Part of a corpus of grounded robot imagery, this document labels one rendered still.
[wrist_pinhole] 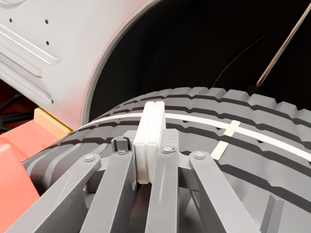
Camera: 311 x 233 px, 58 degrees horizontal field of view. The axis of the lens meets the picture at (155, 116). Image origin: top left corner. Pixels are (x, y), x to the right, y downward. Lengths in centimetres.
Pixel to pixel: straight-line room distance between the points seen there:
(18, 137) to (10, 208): 67
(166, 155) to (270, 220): 8
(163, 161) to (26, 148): 73
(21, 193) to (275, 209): 18
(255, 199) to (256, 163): 4
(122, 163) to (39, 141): 74
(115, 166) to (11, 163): 11
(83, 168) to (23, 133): 76
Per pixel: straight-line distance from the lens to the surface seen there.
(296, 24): 77
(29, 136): 91
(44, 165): 27
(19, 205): 25
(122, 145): 16
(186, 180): 16
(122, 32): 62
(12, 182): 24
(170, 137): 19
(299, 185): 23
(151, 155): 17
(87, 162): 16
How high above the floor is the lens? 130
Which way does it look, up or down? 34 degrees down
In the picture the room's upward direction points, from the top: 21 degrees clockwise
